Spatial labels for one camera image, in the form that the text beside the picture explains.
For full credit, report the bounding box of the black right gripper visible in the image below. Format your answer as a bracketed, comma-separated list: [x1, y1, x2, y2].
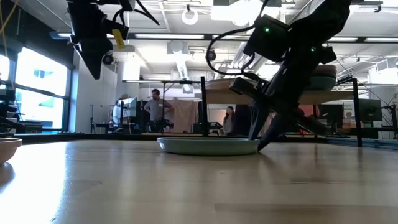
[229, 49, 327, 152]

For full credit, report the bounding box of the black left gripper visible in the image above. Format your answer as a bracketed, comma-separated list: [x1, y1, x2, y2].
[67, 0, 136, 80]

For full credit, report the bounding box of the sage green plate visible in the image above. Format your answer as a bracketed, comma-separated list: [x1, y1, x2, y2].
[156, 137, 261, 157]

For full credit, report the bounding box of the blue plate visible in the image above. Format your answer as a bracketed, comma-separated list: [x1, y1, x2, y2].
[306, 76, 338, 91]

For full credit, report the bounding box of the brown plate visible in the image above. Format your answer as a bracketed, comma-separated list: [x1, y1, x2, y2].
[0, 137, 24, 166]

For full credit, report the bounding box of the wooden shelf with black legs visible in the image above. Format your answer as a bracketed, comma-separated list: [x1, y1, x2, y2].
[200, 76, 363, 148]

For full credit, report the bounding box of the person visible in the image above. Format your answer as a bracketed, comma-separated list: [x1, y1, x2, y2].
[143, 88, 174, 133]
[221, 105, 236, 136]
[111, 93, 130, 133]

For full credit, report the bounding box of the orange hanging cloth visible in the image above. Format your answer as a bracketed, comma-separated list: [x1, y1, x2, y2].
[298, 105, 321, 119]

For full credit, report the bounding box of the large bright window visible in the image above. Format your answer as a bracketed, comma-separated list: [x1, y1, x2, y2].
[0, 46, 72, 131]

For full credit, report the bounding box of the desk monitor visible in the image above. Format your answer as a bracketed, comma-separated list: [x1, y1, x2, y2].
[118, 96, 138, 119]

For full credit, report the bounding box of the black monitor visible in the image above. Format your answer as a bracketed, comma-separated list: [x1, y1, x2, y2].
[317, 104, 345, 128]
[359, 98, 383, 123]

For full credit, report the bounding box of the beige hanging cloth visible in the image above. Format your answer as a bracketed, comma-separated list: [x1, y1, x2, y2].
[169, 99, 200, 133]

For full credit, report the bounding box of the black desk equipment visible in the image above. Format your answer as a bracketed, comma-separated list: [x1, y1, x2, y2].
[0, 88, 44, 132]

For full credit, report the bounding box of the round white pendant lamp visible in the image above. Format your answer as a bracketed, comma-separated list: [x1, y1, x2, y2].
[181, 8, 200, 26]

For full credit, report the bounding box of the yellow cable tag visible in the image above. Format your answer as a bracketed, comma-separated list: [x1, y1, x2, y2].
[111, 28, 126, 50]

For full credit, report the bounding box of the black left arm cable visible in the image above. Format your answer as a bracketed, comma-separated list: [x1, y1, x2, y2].
[116, 0, 161, 26]

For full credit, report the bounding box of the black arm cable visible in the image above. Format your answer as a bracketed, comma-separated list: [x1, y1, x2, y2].
[116, 0, 161, 26]
[205, 0, 269, 77]

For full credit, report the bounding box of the black aluminium frame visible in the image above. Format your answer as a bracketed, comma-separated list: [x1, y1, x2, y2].
[14, 133, 206, 144]
[325, 136, 398, 151]

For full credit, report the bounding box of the white ventilation duct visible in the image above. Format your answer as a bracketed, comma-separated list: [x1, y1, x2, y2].
[167, 40, 195, 94]

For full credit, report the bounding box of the yellow hanging cable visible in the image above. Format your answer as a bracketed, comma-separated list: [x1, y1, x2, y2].
[0, 0, 19, 58]

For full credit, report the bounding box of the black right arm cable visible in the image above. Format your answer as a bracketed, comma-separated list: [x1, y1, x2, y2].
[205, 0, 269, 77]

